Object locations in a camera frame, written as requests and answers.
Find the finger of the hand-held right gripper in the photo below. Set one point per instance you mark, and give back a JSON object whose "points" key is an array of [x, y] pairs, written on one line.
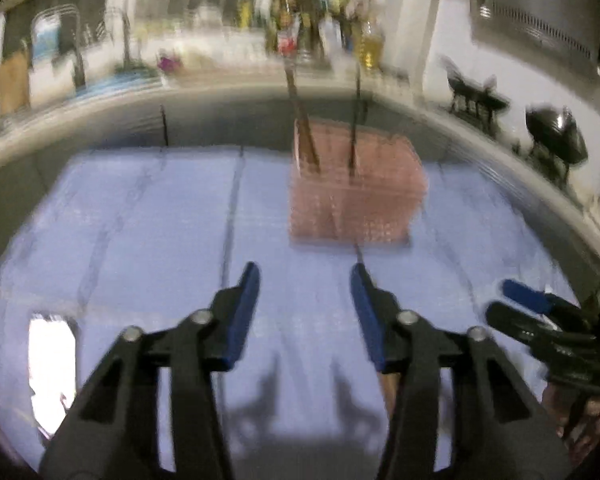
{"points": [[527, 292], [525, 330]]}

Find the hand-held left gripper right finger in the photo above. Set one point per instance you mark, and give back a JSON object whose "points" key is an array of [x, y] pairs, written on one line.
{"points": [[367, 320]]}

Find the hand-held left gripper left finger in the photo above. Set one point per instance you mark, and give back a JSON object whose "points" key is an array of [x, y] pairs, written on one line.
{"points": [[242, 310]]}

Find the light brown wooden chopstick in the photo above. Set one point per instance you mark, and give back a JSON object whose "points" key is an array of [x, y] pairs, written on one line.
{"points": [[387, 392]]}

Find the pink plastic utensil basket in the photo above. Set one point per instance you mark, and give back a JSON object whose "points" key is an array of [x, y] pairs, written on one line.
{"points": [[355, 205]]}

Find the person's right hand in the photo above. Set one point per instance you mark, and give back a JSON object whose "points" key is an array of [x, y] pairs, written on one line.
{"points": [[595, 412]]}

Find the blue striped tablecloth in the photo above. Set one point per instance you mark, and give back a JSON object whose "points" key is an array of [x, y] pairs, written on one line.
{"points": [[155, 235]]}

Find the black pot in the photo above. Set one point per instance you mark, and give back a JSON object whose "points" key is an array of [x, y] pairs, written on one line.
{"points": [[555, 132]]}

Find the thin dark chopstick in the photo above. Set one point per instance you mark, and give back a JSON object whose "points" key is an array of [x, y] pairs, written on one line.
{"points": [[354, 130]]}

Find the dark brown flat chopstick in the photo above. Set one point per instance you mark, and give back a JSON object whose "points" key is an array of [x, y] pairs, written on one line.
{"points": [[302, 120]]}

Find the black smartphone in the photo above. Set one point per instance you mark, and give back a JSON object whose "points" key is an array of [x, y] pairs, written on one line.
{"points": [[52, 370]]}

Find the kitchen counter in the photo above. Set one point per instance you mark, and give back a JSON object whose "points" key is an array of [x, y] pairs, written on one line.
{"points": [[215, 91]]}

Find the blue plastic tray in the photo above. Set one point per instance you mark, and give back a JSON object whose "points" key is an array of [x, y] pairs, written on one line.
{"points": [[122, 84]]}

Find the purple vegetable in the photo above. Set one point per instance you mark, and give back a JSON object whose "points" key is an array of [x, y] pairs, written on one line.
{"points": [[170, 62]]}

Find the large yellow oil bottle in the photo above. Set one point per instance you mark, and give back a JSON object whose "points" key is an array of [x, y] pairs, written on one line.
{"points": [[372, 45]]}

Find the steel range hood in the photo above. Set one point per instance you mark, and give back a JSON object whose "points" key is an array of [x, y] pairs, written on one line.
{"points": [[540, 15]]}

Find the curved steel faucet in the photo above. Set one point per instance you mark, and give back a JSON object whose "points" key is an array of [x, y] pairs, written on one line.
{"points": [[127, 40]]}

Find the wooden cutting board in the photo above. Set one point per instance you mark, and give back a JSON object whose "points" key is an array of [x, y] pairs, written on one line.
{"points": [[12, 85]]}

